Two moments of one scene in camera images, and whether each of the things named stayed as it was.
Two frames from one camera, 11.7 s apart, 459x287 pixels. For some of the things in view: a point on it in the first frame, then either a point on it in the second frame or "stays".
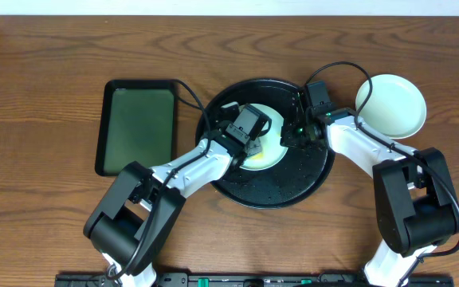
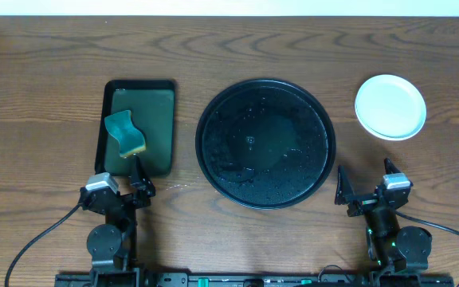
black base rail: (253, 280) stays
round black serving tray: (301, 172) stays
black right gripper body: (289, 135) to (369, 202)
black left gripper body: (251, 147) to (122, 199)
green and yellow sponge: (259, 156) to (120, 126)
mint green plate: (273, 153) to (390, 107)
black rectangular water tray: (139, 123) stays
